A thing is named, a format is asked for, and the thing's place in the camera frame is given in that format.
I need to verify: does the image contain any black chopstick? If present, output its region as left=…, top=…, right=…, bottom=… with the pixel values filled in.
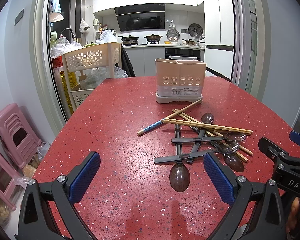
left=191, top=127, right=244, bottom=172

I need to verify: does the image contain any long bamboo chopstick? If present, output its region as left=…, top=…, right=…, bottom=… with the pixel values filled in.
left=163, top=119, right=253, bottom=134

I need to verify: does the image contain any person right hand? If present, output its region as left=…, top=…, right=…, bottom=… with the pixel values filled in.
left=286, top=197, right=300, bottom=233

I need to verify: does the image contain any pink plastic stool lower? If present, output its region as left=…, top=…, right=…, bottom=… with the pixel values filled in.
left=0, top=153, right=23, bottom=211

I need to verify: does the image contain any pink plastic stool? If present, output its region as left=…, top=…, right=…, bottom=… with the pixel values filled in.
left=0, top=153, right=23, bottom=211
left=0, top=103, right=42, bottom=169

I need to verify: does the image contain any beige utensil holder caddy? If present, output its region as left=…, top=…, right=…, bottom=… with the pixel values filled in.
left=155, top=59, right=206, bottom=103

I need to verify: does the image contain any beige plastic storage rack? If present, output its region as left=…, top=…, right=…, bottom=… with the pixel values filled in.
left=62, top=42, right=121, bottom=111

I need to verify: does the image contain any white refrigerator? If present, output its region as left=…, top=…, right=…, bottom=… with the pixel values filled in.
left=197, top=0, right=235, bottom=80

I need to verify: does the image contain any brown pot on stove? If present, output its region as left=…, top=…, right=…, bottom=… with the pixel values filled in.
left=144, top=34, right=162, bottom=44

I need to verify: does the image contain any black wok on stove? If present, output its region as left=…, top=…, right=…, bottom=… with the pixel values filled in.
left=119, top=35, right=139, bottom=46

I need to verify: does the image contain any black range hood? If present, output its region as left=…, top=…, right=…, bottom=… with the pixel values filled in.
left=114, top=3, right=166, bottom=32

